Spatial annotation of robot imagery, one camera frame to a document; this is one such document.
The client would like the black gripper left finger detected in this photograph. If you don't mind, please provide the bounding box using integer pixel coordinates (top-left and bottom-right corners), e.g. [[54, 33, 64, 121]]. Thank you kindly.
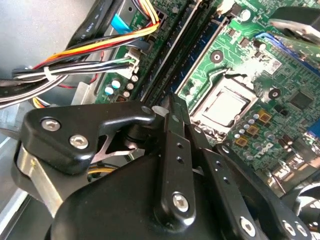
[[11, 92, 197, 226]]

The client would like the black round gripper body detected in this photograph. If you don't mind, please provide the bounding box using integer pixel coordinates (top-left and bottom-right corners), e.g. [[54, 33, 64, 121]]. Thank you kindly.
[[49, 153, 238, 240]]

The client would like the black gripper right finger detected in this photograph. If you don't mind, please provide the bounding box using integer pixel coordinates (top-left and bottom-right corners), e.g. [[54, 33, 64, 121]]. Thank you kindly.
[[176, 96, 313, 240]]

